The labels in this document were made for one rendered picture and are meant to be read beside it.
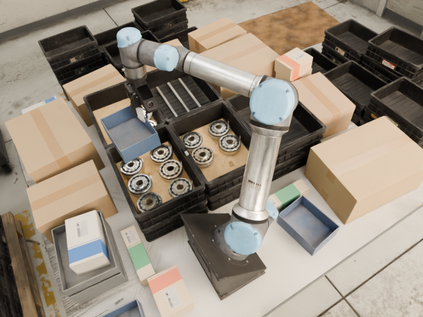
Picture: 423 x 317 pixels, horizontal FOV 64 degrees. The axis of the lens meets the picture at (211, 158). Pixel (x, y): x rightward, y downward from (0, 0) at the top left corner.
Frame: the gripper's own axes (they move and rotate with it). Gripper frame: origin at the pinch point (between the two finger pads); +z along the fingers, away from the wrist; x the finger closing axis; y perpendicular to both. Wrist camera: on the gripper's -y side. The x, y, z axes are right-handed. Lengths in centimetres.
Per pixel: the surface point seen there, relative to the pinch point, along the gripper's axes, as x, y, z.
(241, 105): -52, 10, 23
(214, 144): -29.6, -2.5, 27.1
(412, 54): -207, 19, 45
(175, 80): -35, 51, 27
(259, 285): -14, -63, 42
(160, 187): 2.2, -10.1, 29.9
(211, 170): -20.7, -14.5, 27.9
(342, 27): -200, 79, 51
